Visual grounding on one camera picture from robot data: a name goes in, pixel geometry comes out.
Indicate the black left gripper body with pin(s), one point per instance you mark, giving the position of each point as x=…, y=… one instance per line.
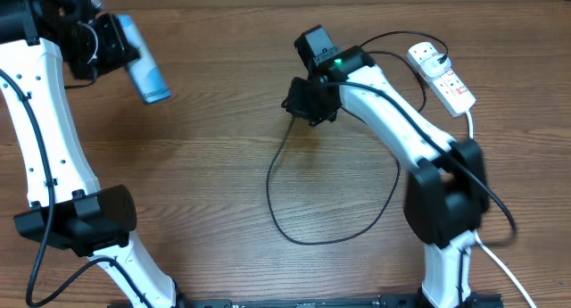
x=97, y=49

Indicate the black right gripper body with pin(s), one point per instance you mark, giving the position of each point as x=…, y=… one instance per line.
x=307, y=102

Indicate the blue Galaxy smartphone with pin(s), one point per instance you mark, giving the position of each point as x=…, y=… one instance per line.
x=143, y=71

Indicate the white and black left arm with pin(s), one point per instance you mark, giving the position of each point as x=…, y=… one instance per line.
x=68, y=208

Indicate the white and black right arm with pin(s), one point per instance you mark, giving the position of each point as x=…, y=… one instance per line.
x=446, y=194

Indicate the white charger plug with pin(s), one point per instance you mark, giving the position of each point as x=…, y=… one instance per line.
x=435, y=66

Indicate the white power strip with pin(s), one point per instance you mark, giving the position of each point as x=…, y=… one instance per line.
x=449, y=88

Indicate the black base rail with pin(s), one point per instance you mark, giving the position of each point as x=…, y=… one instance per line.
x=385, y=301

